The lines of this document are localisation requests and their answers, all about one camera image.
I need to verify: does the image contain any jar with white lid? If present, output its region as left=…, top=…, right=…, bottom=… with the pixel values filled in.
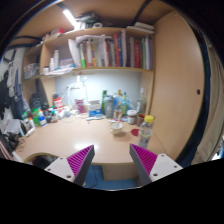
left=126, top=109, right=138, bottom=125

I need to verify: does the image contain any grey shaker bottle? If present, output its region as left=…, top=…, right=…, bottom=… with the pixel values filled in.
left=104, top=94, right=115, bottom=119

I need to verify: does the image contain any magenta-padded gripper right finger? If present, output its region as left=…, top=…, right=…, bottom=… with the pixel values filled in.
left=129, top=143, right=184, bottom=186

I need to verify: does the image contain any clear bottle with yellow cap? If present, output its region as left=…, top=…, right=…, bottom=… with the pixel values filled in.
left=137, top=114, right=156, bottom=150

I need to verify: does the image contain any pink cup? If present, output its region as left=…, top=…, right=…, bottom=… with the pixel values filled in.
left=74, top=98, right=86, bottom=114

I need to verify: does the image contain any black pouch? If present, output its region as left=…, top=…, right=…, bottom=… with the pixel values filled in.
left=29, top=92, right=43, bottom=109

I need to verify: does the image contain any white bottle with blue label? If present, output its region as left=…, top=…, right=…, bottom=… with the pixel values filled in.
left=37, top=111, right=48, bottom=127

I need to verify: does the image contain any metal spoon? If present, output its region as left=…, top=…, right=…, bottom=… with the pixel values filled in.
left=114, top=108, right=121, bottom=129

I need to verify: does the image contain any red and white container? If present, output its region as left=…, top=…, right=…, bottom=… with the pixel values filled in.
left=53, top=97, right=64, bottom=113

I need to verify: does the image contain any cream ceramic mug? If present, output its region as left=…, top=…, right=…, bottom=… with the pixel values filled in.
left=109, top=120, right=124, bottom=136

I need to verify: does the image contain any white wall power strip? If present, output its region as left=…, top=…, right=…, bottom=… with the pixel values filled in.
left=66, top=82, right=83, bottom=90

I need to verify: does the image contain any clear glass liquor bottle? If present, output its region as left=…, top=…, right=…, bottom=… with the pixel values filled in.
left=136, top=87, right=148, bottom=115

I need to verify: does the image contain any green glass bottle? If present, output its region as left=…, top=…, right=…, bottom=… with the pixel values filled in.
left=121, top=92, right=128, bottom=117

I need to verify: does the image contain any white picture frame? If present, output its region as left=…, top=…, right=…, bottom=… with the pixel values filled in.
left=19, top=118, right=36, bottom=137

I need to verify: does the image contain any pale blue flat device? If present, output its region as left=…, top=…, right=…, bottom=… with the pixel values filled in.
left=85, top=114, right=105, bottom=121

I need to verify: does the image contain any ceiling tube light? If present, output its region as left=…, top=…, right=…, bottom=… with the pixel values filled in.
left=62, top=9, right=78, bottom=28

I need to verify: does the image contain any green box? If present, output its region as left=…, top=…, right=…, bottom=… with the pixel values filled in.
left=30, top=107, right=41, bottom=126

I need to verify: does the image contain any dark green tall bottle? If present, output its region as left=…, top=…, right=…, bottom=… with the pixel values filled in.
left=101, top=89, right=108, bottom=115

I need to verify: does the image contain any wooden shelf unit with books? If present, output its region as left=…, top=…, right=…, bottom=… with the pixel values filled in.
left=21, top=21, right=156, bottom=83

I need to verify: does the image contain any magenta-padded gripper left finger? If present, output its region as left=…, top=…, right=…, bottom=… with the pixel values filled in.
left=44, top=144, right=96, bottom=187

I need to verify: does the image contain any black hanging garment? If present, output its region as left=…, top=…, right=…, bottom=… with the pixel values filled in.
left=0, top=78, right=13, bottom=119

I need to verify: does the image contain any blue bottle with tan cap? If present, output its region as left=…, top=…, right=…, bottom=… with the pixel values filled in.
left=114, top=89, right=123, bottom=119

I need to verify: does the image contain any blue and white carton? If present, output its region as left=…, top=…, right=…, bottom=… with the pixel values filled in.
left=88, top=99, right=103, bottom=117

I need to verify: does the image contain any grey hanging garment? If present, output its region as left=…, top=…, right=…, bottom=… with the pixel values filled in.
left=6, top=63, right=24, bottom=111

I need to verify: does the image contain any black and pink backpack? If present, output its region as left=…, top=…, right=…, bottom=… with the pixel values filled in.
left=0, top=131, right=21, bottom=161

